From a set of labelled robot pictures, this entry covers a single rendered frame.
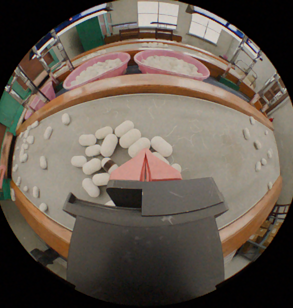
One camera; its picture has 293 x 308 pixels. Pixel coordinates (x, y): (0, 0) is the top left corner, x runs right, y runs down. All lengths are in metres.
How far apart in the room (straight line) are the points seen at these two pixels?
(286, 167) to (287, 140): 0.85
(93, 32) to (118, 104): 2.78
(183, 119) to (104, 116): 0.15
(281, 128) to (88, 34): 5.98
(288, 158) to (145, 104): 4.46
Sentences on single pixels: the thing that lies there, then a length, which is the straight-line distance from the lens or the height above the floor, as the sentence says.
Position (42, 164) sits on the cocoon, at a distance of 0.27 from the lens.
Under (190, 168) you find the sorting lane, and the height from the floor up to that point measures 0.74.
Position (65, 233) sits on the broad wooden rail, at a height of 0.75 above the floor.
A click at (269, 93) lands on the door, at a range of 4.77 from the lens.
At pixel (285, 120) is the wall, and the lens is 4.51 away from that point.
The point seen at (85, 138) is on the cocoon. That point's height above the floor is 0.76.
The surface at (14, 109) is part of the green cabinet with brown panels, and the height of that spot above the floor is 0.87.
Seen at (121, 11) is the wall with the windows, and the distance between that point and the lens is 5.23.
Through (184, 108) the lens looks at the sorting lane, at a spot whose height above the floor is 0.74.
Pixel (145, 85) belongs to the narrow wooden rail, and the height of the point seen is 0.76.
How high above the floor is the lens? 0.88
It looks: 76 degrees down
